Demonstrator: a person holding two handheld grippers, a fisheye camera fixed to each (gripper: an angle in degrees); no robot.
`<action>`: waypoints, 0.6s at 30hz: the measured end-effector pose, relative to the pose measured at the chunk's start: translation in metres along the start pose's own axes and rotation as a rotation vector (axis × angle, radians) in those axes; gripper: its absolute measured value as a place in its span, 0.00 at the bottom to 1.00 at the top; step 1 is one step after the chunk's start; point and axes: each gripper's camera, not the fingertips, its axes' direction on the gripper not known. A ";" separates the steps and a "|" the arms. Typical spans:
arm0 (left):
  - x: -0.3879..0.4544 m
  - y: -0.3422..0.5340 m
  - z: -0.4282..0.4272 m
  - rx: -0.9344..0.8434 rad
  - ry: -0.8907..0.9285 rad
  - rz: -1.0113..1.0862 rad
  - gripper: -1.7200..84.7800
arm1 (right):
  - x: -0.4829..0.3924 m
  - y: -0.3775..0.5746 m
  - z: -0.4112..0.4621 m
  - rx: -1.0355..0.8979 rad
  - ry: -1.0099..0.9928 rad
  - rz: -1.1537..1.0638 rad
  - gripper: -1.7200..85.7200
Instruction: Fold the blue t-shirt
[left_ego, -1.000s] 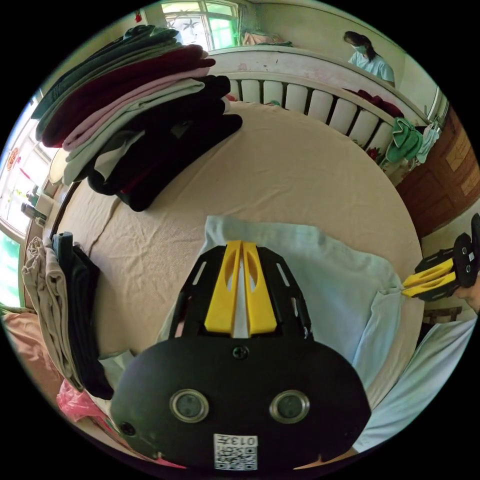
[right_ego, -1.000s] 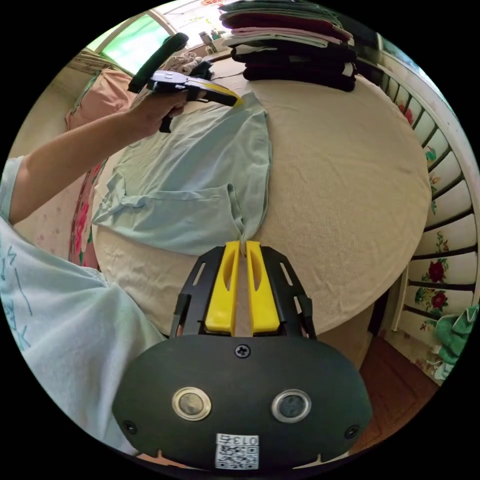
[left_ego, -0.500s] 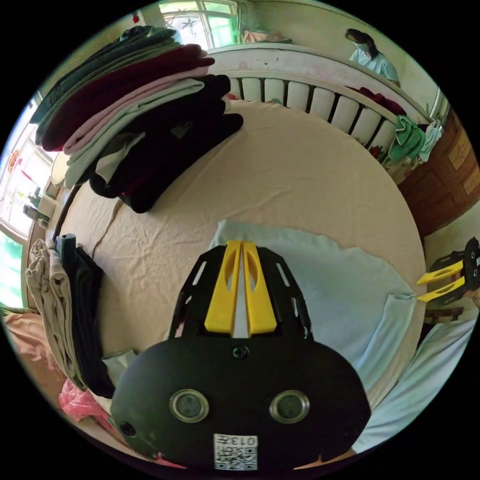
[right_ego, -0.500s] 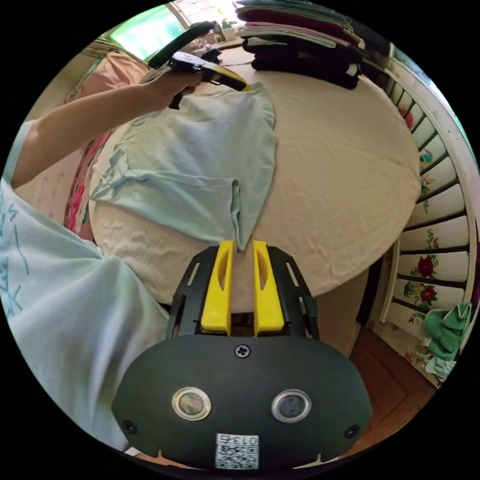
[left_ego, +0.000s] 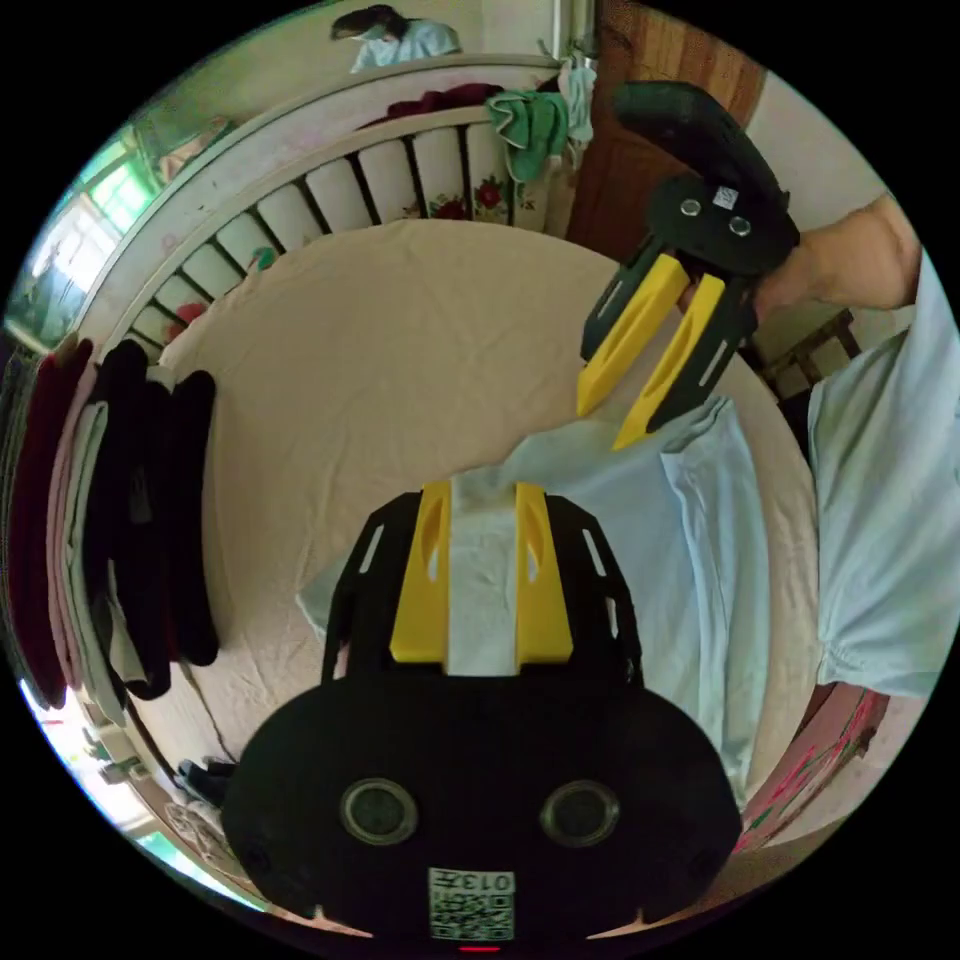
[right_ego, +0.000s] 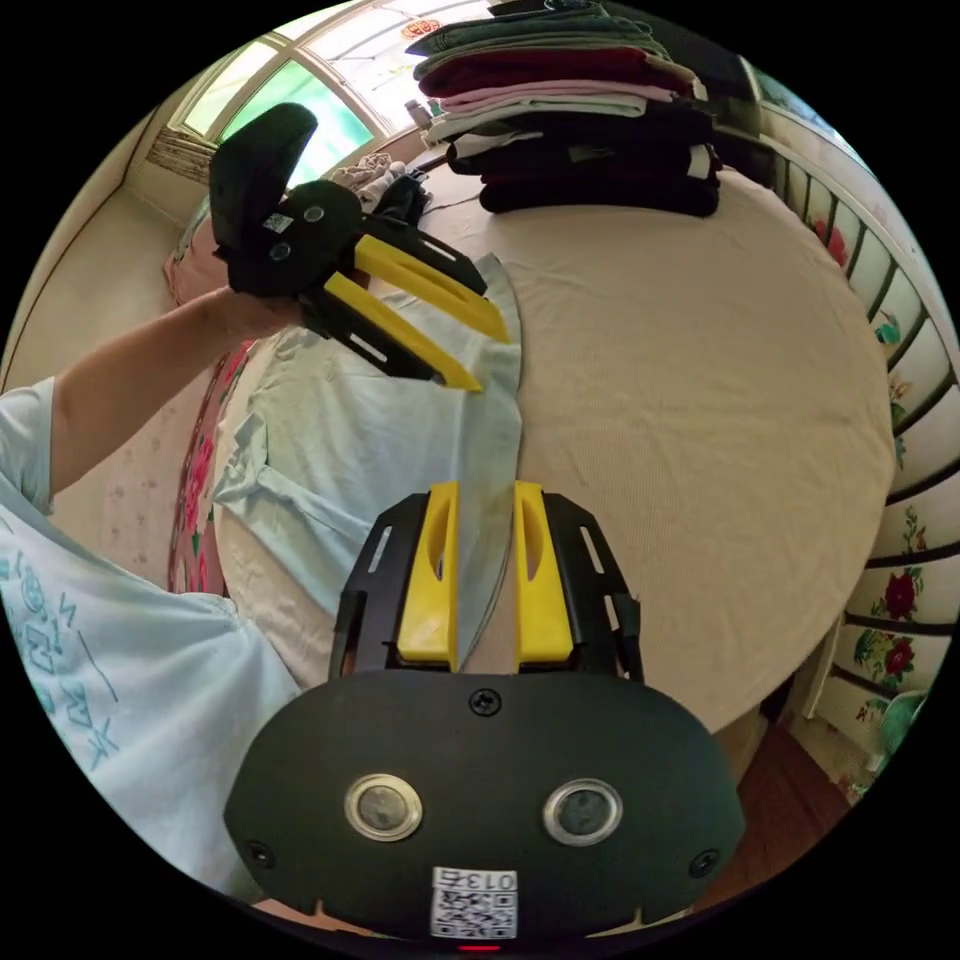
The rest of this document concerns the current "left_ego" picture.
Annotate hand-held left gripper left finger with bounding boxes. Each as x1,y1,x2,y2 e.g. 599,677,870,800
389,483,454,666

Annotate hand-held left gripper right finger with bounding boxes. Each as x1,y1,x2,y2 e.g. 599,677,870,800
512,482,576,666

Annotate light blue t-shirt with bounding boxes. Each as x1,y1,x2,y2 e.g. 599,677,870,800
296,395,756,813

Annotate person's right forearm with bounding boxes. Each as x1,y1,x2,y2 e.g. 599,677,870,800
813,193,925,310

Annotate person's right hand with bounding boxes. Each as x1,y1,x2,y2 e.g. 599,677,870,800
752,242,835,324

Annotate wooden stool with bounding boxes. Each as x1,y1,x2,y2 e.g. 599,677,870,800
749,309,864,404

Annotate brown wooden door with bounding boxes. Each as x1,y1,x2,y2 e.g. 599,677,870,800
566,3,768,249

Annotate green cloth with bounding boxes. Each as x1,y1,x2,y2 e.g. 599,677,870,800
485,88,573,183

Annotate bed with beige sheet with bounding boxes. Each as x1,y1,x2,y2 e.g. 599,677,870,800
74,59,890,939

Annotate person's body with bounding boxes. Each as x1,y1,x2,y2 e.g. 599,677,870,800
806,254,960,700

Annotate dark red garment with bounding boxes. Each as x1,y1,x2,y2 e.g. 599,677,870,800
367,82,505,130

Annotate pile of clothes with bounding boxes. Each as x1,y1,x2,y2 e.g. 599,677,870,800
0,335,220,714

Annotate window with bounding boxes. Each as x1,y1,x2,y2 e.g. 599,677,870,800
3,123,165,346

